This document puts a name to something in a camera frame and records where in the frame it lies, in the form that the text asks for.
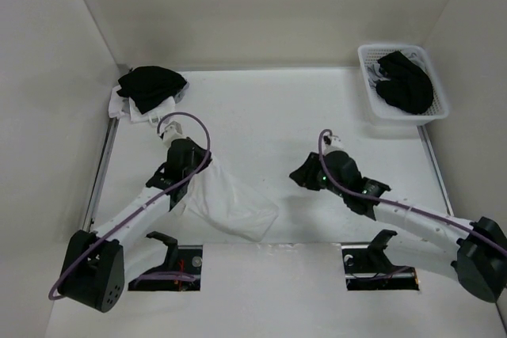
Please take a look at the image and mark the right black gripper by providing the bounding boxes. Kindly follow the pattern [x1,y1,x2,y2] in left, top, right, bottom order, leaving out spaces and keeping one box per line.
[289,151,347,198]

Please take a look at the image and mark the white tank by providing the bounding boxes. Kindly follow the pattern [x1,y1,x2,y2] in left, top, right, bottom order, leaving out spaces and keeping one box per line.
[108,85,176,127]
[175,158,279,242]

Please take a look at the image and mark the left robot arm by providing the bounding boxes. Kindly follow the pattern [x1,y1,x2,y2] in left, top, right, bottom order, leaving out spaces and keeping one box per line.
[48,138,212,313]

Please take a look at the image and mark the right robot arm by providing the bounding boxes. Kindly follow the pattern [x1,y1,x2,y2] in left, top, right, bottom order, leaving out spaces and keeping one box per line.
[289,150,506,303]

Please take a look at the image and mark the folded grey tank top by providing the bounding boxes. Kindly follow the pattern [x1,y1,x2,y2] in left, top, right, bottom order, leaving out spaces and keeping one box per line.
[173,82,189,104]

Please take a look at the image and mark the folded white tank top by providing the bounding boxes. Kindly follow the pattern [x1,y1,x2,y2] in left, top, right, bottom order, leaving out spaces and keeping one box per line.
[108,85,176,127]

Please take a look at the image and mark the folded black tank top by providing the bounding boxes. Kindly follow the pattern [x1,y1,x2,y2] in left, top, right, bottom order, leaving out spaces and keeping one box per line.
[116,66,188,114]

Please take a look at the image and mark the grey tank top in basket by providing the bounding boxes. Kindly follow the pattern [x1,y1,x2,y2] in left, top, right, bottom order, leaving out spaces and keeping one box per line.
[366,63,387,89]

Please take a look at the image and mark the black tank top in basket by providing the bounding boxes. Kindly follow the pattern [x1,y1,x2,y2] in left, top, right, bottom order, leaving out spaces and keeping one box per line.
[375,51,434,115]

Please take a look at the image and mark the white plastic basket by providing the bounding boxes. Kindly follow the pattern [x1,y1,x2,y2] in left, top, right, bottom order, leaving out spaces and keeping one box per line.
[357,44,450,126]

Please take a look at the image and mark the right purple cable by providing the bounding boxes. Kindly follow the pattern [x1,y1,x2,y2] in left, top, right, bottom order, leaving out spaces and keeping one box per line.
[318,128,507,258]

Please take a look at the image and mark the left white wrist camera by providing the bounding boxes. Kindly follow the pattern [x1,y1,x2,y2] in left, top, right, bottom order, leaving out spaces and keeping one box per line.
[159,121,186,148]

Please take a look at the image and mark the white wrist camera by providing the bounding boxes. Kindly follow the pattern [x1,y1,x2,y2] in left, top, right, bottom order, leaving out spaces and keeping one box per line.
[159,121,186,148]
[323,135,345,155]

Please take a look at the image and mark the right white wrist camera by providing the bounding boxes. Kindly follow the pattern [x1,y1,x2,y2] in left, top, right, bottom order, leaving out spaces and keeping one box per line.
[323,135,345,155]

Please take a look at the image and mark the left aluminium rail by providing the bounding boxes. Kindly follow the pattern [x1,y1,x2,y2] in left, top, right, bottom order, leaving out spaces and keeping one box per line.
[80,119,119,231]

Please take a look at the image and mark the aluminium rail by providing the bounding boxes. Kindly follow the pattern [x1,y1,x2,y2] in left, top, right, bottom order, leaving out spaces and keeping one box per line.
[80,119,119,231]
[417,126,455,216]

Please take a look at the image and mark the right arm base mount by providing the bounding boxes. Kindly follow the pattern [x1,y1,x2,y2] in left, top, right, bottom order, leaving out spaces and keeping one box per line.
[341,230,419,291]

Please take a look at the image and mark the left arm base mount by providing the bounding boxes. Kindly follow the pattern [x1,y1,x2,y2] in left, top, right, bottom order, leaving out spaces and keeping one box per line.
[125,231,204,292]

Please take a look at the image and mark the right aluminium rail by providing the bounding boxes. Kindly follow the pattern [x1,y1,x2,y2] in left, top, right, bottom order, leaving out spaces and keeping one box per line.
[417,126,455,216]

